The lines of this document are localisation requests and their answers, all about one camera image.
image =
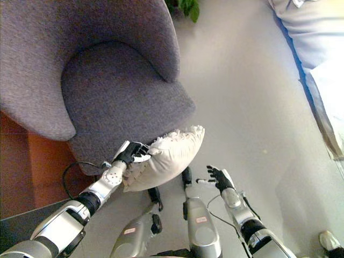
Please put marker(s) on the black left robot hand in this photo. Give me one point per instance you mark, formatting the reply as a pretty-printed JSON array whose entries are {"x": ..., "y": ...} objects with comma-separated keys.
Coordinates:
[{"x": 129, "y": 154}]

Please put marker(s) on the grey fabric tub armchair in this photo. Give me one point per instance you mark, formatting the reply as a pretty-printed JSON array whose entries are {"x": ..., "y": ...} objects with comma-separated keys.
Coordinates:
[{"x": 94, "y": 80}]

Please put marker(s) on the white tasselled throw pillow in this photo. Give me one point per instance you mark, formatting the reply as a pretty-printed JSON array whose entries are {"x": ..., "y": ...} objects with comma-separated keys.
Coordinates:
[{"x": 169, "y": 161}]

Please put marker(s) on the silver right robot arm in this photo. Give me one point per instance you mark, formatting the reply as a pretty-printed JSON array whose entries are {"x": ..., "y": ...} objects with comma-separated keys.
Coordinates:
[{"x": 250, "y": 223}]

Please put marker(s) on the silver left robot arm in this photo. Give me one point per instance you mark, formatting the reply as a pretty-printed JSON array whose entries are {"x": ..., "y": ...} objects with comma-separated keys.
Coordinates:
[{"x": 67, "y": 220}]

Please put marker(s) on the green potted plant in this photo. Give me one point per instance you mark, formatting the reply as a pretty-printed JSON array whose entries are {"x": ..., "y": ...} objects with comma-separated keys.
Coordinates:
[{"x": 188, "y": 6}]

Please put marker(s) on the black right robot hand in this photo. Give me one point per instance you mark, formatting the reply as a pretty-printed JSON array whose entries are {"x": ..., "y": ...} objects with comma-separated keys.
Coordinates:
[{"x": 221, "y": 180}]

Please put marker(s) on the orange-brown wooden table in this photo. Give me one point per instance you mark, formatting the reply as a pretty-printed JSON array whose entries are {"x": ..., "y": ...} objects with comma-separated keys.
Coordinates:
[{"x": 27, "y": 166}]

